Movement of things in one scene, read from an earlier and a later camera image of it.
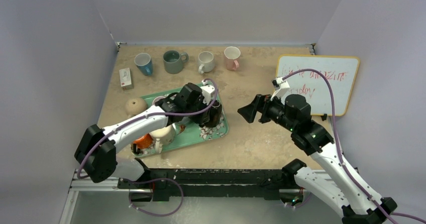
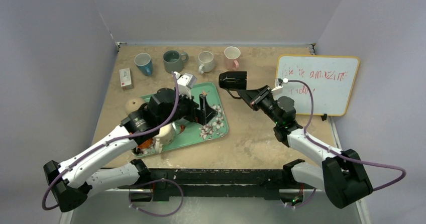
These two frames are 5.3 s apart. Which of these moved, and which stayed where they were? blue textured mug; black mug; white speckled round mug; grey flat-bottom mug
Moved: black mug
Stayed: white speckled round mug; blue textured mug; grey flat-bottom mug
